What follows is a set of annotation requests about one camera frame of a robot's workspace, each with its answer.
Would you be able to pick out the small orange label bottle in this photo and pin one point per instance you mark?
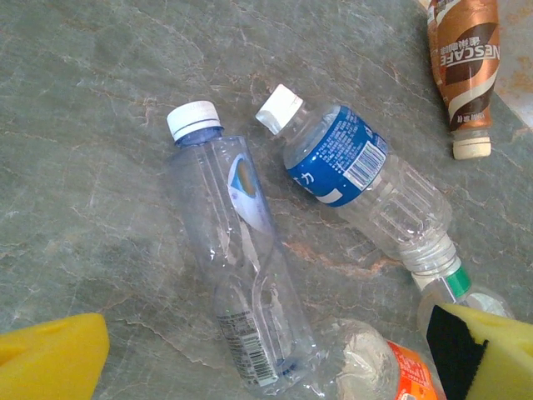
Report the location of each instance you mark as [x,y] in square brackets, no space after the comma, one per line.
[375,358]

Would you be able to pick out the bluish clear bottle white cap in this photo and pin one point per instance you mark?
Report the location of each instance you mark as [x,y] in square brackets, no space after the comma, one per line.
[233,250]

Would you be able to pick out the brown coffee bottle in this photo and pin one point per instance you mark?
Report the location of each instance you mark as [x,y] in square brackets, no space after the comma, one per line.
[466,62]

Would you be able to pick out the blue label clear bottle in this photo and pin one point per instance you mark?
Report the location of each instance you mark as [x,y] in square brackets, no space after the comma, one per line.
[333,166]

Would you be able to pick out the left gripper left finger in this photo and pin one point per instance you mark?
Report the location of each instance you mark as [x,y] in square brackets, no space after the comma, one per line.
[50,362]

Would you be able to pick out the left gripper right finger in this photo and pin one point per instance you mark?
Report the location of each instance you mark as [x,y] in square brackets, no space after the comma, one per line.
[499,362]

